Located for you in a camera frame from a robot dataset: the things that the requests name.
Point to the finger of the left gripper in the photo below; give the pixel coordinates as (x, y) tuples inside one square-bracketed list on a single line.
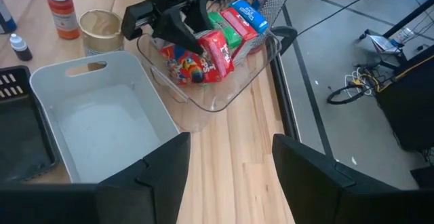
[(176, 30), (200, 13)]

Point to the black aluminium table frame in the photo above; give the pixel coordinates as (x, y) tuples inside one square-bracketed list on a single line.
[(286, 98)]

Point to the small dark dropper bottle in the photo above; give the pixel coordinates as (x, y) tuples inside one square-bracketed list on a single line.
[(21, 49)]

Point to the black cabinet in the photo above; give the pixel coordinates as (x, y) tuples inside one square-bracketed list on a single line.
[(407, 108)]

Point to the black plastic basket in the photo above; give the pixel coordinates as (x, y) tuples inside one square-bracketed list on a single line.
[(23, 139)]

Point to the small green cereal box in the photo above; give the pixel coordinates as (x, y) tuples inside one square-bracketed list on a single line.
[(228, 34)]

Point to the orange food colouring bottle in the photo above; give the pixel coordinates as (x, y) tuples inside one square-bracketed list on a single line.
[(63, 17)]

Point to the red Froot Loops box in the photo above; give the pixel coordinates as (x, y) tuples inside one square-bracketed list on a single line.
[(203, 64)]

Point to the gold can with tan lid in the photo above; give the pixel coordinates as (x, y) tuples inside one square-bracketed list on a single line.
[(101, 37)]

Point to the clear plastic bin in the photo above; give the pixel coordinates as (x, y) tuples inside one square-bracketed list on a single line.
[(210, 98)]

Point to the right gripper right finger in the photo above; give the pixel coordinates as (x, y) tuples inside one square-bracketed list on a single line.
[(339, 200)]

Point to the small blue cereal box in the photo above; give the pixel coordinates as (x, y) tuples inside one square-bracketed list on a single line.
[(251, 13)]

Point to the grey plastic bin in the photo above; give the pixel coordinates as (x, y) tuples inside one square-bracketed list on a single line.
[(108, 129)]

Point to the small red cereal box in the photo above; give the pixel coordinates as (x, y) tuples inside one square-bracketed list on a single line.
[(241, 25)]

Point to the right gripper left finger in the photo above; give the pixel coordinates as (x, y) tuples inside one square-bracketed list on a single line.
[(101, 203)]

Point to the red metal box grater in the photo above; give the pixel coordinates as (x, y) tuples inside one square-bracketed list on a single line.
[(271, 0)]

